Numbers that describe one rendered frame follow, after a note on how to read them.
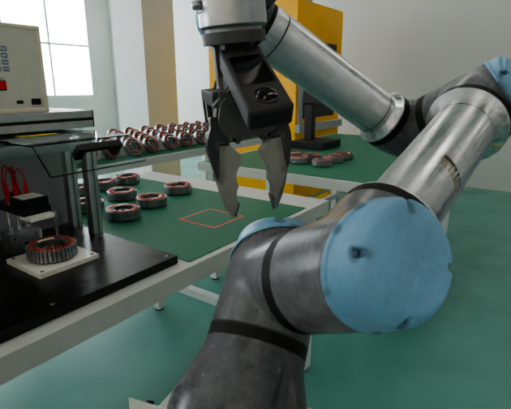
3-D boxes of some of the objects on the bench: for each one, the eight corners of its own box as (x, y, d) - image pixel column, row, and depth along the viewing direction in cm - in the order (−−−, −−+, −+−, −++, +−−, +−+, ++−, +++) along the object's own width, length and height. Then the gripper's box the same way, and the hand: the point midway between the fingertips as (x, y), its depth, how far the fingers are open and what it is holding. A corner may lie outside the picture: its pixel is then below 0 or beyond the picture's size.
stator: (87, 255, 105) (85, 240, 104) (40, 269, 97) (38, 254, 96) (64, 244, 112) (62, 230, 111) (19, 257, 104) (16, 243, 103)
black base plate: (178, 263, 109) (178, 255, 108) (-162, 418, 58) (-166, 403, 58) (70, 228, 135) (69, 221, 134) (-230, 315, 84) (-233, 304, 84)
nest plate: (99, 257, 106) (99, 253, 106) (40, 279, 95) (40, 274, 94) (64, 245, 115) (64, 241, 114) (6, 264, 103) (6, 259, 103)
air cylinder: (41, 246, 114) (39, 226, 113) (13, 255, 108) (10, 234, 107) (32, 242, 117) (28, 222, 116) (3, 250, 111) (-1, 230, 110)
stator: (133, 209, 155) (132, 199, 154) (139, 201, 165) (138, 191, 164) (165, 208, 156) (165, 199, 155) (169, 200, 166) (168, 191, 165)
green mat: (306, 208, 157) (306, 207, 157) (189, 262, 109) (189, 261, 109) (135, 177, 209) (135, 177, 209) (5, 204, 161) (5, 204, 161)
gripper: (267, 30, 54) (279, 190, 62) (173, 38, 51) (198, 206, 58) (294, 25, 47) (304, 208, 54) (186, 34, 43) (212, 228, 51)
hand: (255, 204), depth 53 cm, fingers open, 4 cm apart
